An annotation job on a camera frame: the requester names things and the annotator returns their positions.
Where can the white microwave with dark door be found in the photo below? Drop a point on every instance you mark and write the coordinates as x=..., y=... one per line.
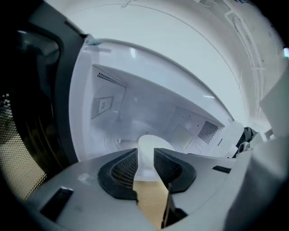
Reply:
x=144, y=85

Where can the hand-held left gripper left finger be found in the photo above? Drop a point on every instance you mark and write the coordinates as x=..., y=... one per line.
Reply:
x=74, y=180

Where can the white box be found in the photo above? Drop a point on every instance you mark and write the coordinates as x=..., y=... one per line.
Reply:
x=276, y=108

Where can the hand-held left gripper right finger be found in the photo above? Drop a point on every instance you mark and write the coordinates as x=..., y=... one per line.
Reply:
x=210, y=194

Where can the dark cloth bundle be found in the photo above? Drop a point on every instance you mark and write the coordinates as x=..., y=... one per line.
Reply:
x=247, y=135

